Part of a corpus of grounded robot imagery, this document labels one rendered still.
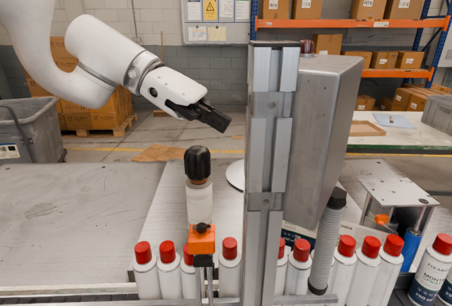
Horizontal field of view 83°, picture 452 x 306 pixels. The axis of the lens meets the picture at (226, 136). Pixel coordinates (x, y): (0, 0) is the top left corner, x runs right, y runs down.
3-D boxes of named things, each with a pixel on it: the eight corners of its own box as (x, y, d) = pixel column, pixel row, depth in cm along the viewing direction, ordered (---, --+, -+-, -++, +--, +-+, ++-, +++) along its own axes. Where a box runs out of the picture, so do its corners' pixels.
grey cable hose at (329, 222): (322, 278, 49) (342, 185, 40) (329, 296, 45) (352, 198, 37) (304, 279, 48) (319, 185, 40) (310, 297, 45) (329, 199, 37)
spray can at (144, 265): (164, 296, 65) (155, 235, 57) (163, 318, 61) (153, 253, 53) (142, 300, 64) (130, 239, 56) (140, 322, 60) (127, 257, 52)
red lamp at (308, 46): (316, 56, 36) (318, 39, 36) (311, 58, 34) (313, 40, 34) (298, 55, 38) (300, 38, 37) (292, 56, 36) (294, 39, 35)
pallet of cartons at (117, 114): (137, 119, 457) (126, 35, 403) (123, 137, 382) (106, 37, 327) (68, 120, 451) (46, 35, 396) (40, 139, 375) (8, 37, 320)
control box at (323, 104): (342, 172, 44) (365, 56, 36) (313, 234, 31) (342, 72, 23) (285, 157, 49) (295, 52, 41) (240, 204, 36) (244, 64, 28)
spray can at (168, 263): (187, 298, 65) (181, 237, 57) (182, 320, 60) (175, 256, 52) (167, 297, 65) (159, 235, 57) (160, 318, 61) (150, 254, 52)
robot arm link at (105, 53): (114, 89, 45) (141, 44, 45) (50, 49, 45) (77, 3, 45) (132, 95, 54) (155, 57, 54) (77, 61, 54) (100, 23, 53)
